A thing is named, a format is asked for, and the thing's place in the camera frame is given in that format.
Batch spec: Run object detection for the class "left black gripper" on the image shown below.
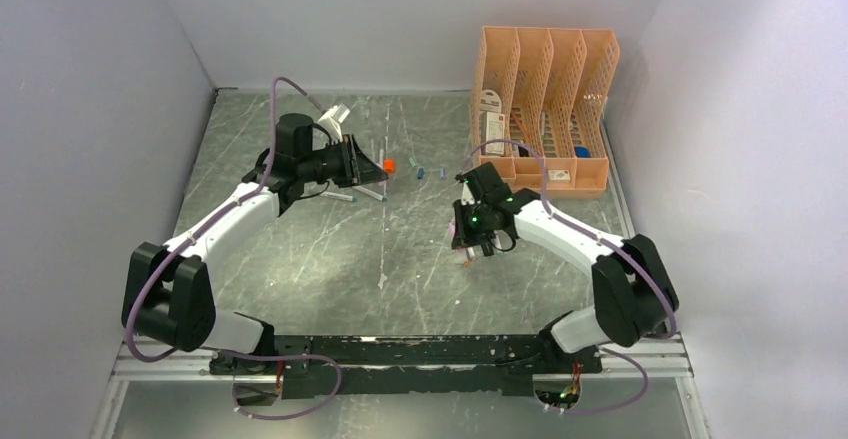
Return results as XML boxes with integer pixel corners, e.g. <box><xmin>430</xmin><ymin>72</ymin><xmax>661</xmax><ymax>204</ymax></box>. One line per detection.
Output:
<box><xmin>299</xmin><ymin>135</ymin><xmax>389</xmax><ymax>190</ymax></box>

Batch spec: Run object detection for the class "pink capped white marker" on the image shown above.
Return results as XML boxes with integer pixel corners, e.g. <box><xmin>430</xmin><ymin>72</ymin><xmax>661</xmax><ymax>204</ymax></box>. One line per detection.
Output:
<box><xmin>356</xmin><ymin>187</ymin><xmax>387</xmax><ymax>202</ymax></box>

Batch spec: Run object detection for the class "grey capped white marker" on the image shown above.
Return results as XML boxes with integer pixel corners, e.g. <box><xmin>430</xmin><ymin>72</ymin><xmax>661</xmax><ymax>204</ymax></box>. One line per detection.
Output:
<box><xmin>319</xmin><ymin>191</ymin><xmax>357</xmax><ymax>203</ymax></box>

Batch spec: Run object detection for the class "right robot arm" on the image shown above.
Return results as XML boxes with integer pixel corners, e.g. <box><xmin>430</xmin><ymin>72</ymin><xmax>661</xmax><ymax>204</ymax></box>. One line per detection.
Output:
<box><xmin>451</xmin><ymin>163</ymin><xmax>679</xmax><ymax>373</ymax></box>

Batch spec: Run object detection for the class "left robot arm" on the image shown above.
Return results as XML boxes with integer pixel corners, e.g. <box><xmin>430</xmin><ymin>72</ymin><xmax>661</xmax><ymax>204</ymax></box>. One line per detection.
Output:
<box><xmin>121</xmin><ymin>113</ymin><xmax>388</xmax><ymax>375</ymax></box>

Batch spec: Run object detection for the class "white packaged item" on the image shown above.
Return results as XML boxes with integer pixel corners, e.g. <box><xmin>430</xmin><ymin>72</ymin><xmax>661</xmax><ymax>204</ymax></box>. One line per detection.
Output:
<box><xmin>478</xmin><ymin>89</ymin><xmax>505</xmax><ymax>156</ymax></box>

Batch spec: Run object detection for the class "orange mesh file organizer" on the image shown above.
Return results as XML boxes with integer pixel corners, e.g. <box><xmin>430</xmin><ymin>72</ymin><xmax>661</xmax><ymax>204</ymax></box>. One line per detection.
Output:
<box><xmin>469</xmin><ymin>26</ymin><xmax>620</xmax><ymax>199</ymax></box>

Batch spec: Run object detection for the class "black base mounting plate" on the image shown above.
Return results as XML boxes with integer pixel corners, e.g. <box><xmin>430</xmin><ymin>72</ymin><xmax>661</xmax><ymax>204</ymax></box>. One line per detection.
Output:
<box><xmin>209</xmin><ymin>334</ymin><xmax>602</xmax><ymax>399</ymax></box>

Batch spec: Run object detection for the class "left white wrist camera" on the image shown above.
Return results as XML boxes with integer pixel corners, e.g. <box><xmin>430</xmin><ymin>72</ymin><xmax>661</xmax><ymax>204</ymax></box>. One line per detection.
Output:
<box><xmin>317</xmin><ymin>104</ymin><xmax>350</xmax><ymax>142</ymax></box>

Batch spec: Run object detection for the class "aluminium rail frame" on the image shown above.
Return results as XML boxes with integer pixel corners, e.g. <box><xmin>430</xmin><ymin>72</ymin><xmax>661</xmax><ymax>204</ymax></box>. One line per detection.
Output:
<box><xmin>111</xmin><ymin>336</ymin><xmax>694</xmax><ymax>384</ymax></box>

